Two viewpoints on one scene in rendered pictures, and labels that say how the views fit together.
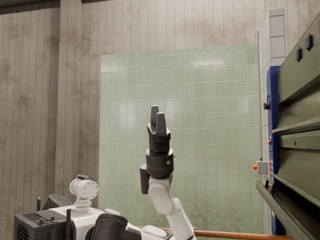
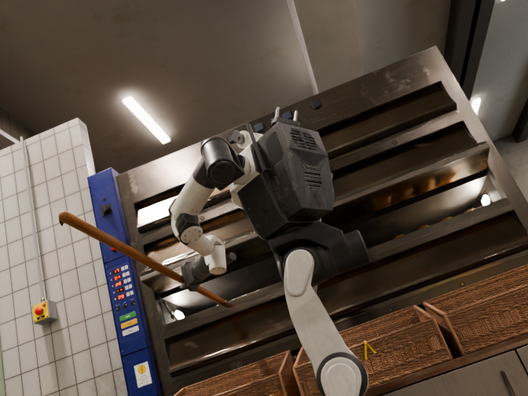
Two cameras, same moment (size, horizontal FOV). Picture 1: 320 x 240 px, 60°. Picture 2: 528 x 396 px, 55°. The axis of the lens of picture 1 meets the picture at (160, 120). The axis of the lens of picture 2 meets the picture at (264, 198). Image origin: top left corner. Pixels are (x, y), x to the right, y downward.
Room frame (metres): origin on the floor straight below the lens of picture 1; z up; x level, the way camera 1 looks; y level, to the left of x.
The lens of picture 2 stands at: (1.29, 1.88, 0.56)
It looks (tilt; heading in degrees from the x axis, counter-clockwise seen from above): 24 degrees up; 263
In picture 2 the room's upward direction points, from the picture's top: 19 degrees counter-clockwise
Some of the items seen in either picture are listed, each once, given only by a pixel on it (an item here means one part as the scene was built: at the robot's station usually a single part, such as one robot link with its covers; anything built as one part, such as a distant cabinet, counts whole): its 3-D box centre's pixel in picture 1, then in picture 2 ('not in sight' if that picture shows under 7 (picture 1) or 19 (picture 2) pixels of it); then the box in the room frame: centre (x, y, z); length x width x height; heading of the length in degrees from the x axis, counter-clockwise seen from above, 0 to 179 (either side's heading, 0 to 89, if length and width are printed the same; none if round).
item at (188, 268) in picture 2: not in sight; (196, 271); (1.40, -0.09, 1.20); 0.12 x 0.10 x 0.13; 133
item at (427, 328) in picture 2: not in sight; (366, 351); (0.83, -0.26, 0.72); 0.56 x 0.49 x 0.28; 167
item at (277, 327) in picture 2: not in sight; (339, 295); (0.79, -0.53, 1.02); 1.79 x 0.11 x 0.19; 167
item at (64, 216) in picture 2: (190, 232); (182, 280); (1.46, -0.15, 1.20); 1.71 x 0.03 x 0.03; 78
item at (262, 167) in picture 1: (261, 167); (44, 312); (2.27, -0.82, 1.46); 0.10 x 0.07 x 0.10; 167
